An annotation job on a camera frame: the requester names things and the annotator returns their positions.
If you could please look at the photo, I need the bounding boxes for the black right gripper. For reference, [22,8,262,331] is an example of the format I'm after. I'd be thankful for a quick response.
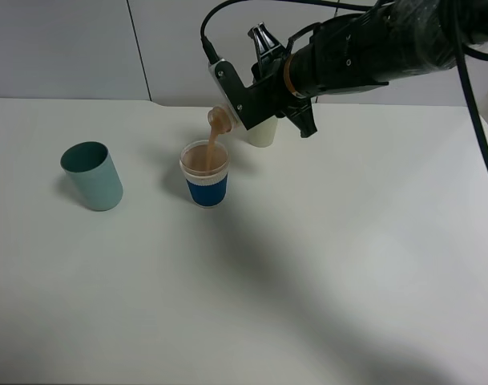
[247,22,389,138]

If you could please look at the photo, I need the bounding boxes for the clear plastic drink bottle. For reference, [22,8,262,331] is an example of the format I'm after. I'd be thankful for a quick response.
[208,104,241,135]

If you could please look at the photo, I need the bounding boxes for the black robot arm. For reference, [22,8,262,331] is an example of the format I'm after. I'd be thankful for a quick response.
[240,1,488,137]

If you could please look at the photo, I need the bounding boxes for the cream plastic cup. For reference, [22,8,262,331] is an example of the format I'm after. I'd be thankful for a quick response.
[247,116,278,148]

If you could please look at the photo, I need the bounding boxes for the blue sleeved clear cup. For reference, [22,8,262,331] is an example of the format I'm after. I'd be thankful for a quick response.
[179,140,230,208]

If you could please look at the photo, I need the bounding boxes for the teal plastic cup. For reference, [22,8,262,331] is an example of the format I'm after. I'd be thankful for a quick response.
[60,141,123,212]

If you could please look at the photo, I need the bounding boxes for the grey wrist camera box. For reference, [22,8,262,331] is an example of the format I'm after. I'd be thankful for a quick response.
[209,59,252,130]

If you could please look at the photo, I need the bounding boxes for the black camera cable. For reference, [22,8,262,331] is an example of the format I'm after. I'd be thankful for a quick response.
[200,0,488,201]

